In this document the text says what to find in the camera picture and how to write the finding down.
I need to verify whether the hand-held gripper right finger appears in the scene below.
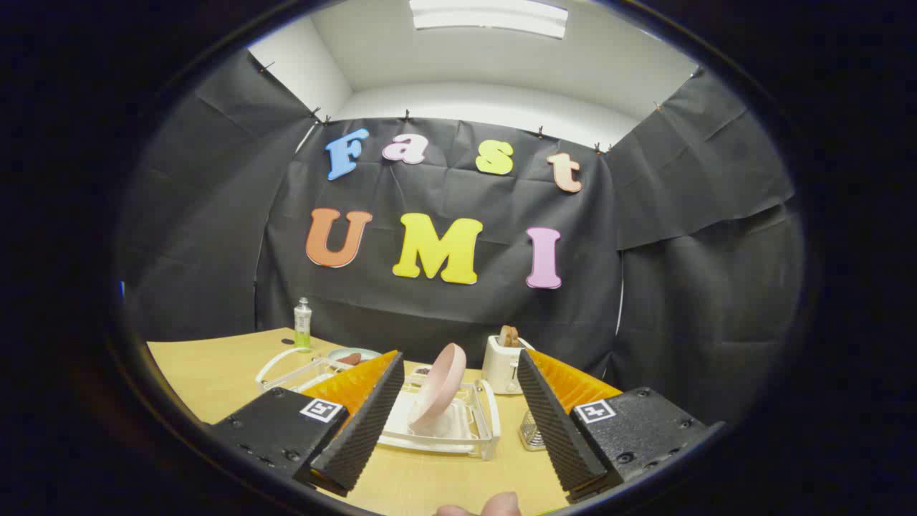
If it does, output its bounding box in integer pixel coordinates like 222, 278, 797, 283
516, 348, 726, 504

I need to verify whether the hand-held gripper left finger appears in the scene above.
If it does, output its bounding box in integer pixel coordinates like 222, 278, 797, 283
206, 350, 406, 497

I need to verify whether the metal wire basket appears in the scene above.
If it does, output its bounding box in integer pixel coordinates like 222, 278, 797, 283
519, 410, 549, 452

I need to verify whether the pink plate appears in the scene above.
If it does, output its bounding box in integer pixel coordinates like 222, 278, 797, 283
408, 343, 468, 436

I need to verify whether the white dish rack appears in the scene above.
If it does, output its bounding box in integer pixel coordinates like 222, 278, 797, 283
256, 347, 501, 461

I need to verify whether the pale green plate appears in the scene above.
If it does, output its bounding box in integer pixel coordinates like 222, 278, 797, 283
326, 348, 383, 366

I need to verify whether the white toaster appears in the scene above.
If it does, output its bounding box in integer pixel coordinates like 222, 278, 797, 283
481, 334, 534, 395

